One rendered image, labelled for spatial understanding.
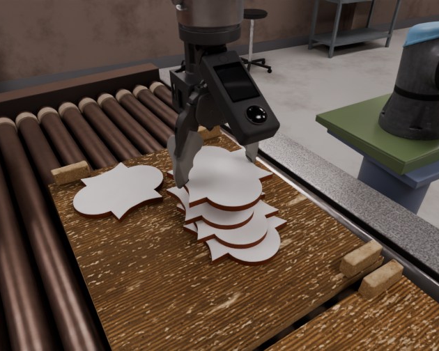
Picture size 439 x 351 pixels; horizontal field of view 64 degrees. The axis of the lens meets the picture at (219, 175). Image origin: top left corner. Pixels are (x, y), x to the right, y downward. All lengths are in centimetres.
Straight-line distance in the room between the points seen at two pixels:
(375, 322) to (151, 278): 27
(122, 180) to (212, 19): 32
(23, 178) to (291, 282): 51
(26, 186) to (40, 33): 303
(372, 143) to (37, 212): 68
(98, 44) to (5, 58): 80
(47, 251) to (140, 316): 19
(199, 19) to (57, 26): 330
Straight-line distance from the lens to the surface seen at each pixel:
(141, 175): 61
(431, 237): 62
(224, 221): 48
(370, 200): 65
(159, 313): 44
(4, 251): 59
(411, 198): 98
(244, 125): 37
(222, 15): 40
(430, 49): 84
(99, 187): 61
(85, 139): 81
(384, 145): 85
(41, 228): 61
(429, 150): 87
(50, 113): 95
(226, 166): 51
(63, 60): 374
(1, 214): 66
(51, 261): 55
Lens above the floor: 130
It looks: 36 degrees down
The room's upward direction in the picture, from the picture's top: straight up
